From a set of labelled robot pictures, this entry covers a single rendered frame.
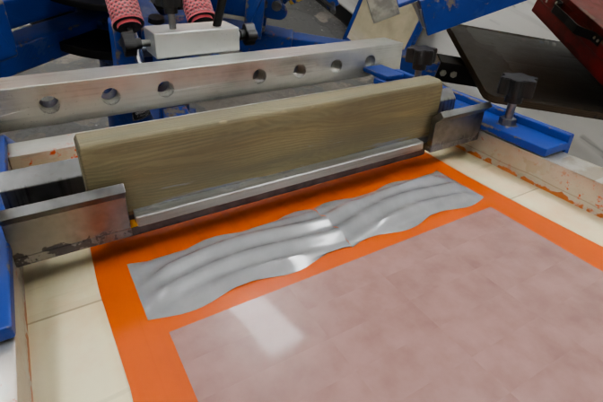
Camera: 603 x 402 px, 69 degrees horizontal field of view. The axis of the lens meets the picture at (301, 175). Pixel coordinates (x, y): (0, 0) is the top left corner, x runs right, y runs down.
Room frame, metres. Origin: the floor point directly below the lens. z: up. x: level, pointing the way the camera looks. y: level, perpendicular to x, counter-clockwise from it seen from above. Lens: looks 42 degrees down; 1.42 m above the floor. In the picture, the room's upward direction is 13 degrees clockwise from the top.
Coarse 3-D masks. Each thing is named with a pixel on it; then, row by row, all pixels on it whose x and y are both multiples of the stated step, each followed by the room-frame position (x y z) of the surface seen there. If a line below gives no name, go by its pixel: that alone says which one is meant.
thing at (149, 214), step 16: (400, 144) 0.41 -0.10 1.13; (416, 144) 0.42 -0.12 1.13; (336, 160) 0.36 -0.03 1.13; (352, 160) 0.36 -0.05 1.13; (368, 160) 0.37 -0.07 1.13; (272, 176) 0.31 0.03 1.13; (288, 176) 0.32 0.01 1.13; (304, 176) 0.32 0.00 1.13; (320, 176) 0.34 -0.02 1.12; (208, 192) 0.27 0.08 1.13; (224, 192) 0.28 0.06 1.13; (240, 192) 0.28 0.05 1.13; (256, 192) 0.29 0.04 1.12; (144, 208) 0.24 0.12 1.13; (160, 208) 0.24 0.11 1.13; (176, 208) 0.25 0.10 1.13; (192, 208) 0.25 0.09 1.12; (144, 224) 0.23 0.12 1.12
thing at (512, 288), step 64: (320, 192) 0.35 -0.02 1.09; (384, 256) 0.26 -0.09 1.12; (448, 256) 0.27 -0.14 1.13; (512, 256) 0.28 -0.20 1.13; (576, 256) 0.29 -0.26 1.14; (448, 320) 0.19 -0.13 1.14; (512, 320) 0.20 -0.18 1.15; (576, 320) 0.21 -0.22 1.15; (512, 384) 0.14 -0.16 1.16; (576, 384) 0.15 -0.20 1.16
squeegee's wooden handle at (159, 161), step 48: (336, 96) 0.38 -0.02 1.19; (384, 96) 0.41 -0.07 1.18; (432, 96) 0.45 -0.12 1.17; (96, 144) 0.24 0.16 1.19; (144, 144) 0.26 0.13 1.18; (192, 144) 0.28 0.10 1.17; (240, 144) 0.31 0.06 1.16; (288, 144) 0.33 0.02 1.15; (336, 144) 0.37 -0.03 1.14; (384, 144) 0.41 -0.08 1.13; (144, 192) 0.25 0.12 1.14; (192, 192) 0.27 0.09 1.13
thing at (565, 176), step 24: (24, 144) 0.34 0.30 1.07; (48, 144) 0.34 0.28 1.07; (72, 144) 0.35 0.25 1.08; (480, 144) 0.48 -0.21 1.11; (504, 144) 0.46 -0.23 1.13; (504, 168) 0.44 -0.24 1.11; (528, 168) 0.43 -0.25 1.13; (552, 168) 0.41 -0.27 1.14; (576, 168) 0.40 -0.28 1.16; (600, 168) 0.41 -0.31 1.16; (552, 192) 0.40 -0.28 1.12; (576, 192) 0.38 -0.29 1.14; (600, 192) 0.37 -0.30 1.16; (600, 216) 0.36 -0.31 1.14; (24, 288) 0.17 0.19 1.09; (24, 312) 0.14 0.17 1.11; (24, 336) 0.12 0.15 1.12; (0, 360) 0.09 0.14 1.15; (24, 360) 0.10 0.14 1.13; (0, 384) 0.08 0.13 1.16; (24, 384) 0.09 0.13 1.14
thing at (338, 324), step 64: (128, 256) 0.22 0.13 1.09; (128, 320) 0.15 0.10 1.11; (192, 320) 0.16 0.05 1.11; (256, 320) 0.17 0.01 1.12; (320, 320) 0.17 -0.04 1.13; (384, 320) 0.18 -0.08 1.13; (192, 384) 0.11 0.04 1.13; (256, 384) 0.12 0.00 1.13; (320, 384) 0.12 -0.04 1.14; (384, 384) 0.13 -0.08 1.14; (448, 384) 0.14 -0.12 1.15
